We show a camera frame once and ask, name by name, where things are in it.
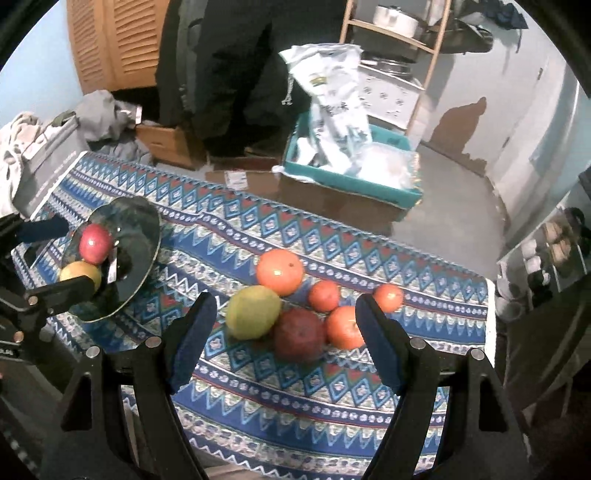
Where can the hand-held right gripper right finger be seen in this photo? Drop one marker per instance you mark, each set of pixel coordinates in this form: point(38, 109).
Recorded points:
point(378, 341)

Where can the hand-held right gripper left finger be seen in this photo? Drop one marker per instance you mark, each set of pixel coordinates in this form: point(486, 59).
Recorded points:
point(196, 337)

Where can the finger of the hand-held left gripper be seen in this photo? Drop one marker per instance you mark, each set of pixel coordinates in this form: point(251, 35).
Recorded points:
point(41, 230)
point(64, 290)

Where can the yellow apple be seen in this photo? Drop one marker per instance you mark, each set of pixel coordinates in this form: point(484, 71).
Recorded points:
point(76, 271)

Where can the small tangerine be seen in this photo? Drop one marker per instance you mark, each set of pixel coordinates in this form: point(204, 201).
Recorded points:
point(323, 296)
point(390, 297)

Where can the dark glass plate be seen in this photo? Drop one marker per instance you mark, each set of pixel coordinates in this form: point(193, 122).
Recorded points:
point(134, 240)

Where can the large orange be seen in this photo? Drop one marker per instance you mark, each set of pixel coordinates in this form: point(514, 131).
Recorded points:
point(279, 272)

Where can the medium orange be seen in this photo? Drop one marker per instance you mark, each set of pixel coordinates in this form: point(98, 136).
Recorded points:
point(344, 328)

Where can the grey fabric storage box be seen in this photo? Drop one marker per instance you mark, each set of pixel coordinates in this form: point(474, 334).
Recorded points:
point(51, 157)

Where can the dark red apple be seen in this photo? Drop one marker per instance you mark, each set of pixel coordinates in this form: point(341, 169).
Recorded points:
point(300, 337)

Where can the white cloth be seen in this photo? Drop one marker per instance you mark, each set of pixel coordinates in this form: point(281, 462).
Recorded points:
point(14, 147)

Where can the blue patterned tablecloth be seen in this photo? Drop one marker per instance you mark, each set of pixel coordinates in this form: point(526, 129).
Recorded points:
point(286, 401)

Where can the grey clothing pile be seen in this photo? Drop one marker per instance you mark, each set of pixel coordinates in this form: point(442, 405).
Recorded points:
point(101, 115)

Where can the large brown cardboard box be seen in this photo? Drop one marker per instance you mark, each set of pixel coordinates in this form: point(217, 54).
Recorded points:
point(332, 203)

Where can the small cardboard box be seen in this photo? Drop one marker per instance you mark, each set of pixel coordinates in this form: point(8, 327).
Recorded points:
point(168, 143)

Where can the teal box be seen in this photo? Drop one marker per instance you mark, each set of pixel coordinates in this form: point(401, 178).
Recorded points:
point(351, 184)

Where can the flat cardboard with label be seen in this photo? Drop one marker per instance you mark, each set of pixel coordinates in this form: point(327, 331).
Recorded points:
point(258, 182)

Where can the white shelf unit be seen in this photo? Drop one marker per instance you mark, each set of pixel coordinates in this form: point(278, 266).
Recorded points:
point(531, 272)

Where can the clear plastic bag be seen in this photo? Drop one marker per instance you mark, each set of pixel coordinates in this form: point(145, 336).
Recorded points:
point(390, 164)

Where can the wooden louvered door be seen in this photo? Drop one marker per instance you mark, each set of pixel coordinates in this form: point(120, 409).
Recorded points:
point(115, 41)

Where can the dark hanging clothes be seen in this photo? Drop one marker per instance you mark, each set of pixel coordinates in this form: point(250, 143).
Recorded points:
point(231, 69)

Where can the white printed bag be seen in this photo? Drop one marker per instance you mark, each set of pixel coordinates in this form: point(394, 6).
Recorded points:
point(330, 92)

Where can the metal basin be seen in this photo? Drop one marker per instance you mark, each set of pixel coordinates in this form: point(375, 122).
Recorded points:
point(388, 66)

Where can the wooden shelf rack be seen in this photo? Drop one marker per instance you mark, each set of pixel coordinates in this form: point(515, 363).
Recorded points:
point(434, 60)

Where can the dark wok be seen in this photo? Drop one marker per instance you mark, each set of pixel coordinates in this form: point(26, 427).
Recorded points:
point(461, 34)

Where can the white pot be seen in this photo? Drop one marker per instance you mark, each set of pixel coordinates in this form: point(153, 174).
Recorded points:
point(395, 21)

